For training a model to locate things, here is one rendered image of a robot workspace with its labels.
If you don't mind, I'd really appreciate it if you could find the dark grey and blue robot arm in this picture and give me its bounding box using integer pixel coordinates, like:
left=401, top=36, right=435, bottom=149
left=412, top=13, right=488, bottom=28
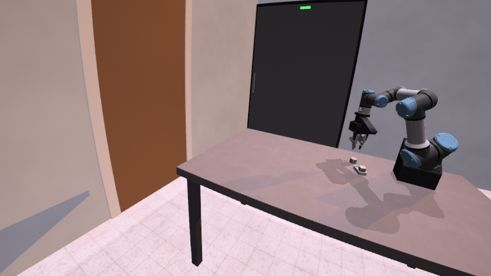
left=358, top=86, right=458, bottom=171

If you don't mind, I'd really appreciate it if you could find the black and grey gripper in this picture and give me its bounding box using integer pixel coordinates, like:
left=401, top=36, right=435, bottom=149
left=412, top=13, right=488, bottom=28
left=348, top=112, right=370, bottom=150

